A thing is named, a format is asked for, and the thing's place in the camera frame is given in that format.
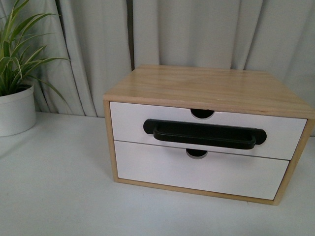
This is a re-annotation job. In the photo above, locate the white drawer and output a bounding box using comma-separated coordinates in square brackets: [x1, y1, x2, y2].
[110, 102, 306, 160]
[115, 141, 288, 200]

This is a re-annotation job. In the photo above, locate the grey curtain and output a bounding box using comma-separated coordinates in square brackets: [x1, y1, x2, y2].
[16, 0, 315, 117]

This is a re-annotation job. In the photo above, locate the black drawer handle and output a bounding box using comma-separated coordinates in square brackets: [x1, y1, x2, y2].
[143, 119, 267, 150]

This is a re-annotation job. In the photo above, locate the green spider plant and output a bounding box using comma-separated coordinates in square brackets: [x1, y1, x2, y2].
[0, 0, 69, 103]

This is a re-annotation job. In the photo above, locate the white plant pot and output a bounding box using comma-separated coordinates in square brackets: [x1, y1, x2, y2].
[0, 85, 36, 137]

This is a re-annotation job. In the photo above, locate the wooden two-drawer cabinet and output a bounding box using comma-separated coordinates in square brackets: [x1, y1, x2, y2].
[103, 65, 315, 205]

